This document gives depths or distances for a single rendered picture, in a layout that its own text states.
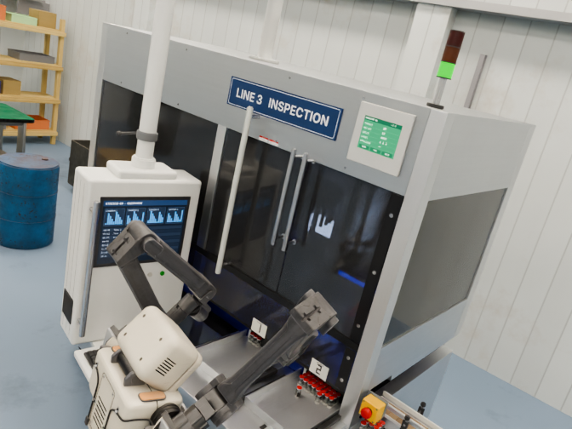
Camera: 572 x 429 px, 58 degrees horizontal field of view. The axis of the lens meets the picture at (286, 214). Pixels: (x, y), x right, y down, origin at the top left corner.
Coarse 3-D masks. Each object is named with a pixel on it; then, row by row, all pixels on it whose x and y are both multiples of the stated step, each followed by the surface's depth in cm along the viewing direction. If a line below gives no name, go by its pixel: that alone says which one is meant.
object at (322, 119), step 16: (240, 80) 216; (240, 96) 217; (256, 96) 211; (272, 96) 205; (288, 96) 200; (256, 112) 212; (272, 112) 206; (288, 112) 201; (304, 112) 196; (320, 112) 191; (336, 112) 186; (304, 128) 197; (320, 128) 192; (336, 128) 187
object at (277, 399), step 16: (272, 384) 206; (288, 384) 213; (256, 400) 199; (272, 400) 201; (288, 400) 203; (304, 400) 205; (272, 416) 192; (288, 416) 194; (304, 416) 196; (320, 416) 198
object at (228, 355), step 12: (228, 336) 231; (240, 336) 238; (204, 348) 221; (216, 348) 226; (228, 348) 228; (240, 348) 230; (252, 348) 232; (204, 360) 216; (216, 360) 217; (228, 360) 219; (240, 360) 221; (216, 372) 204; (228, 372) 212; (264, 372) 214
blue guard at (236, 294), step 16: (192, 256) 248; (208, 272) 242; (224, 272) 235; (224, 288) 236; (240, 288) 229; (224, 304) 237; (240, 304) 230; (256, 304) 223; (272, 304) 217; (272, 320) 218; (272, 336) 218; (320, 336) 202; (304, 352) 208; (320, 352) 202; (336, 352) 197; (336, 368) 198
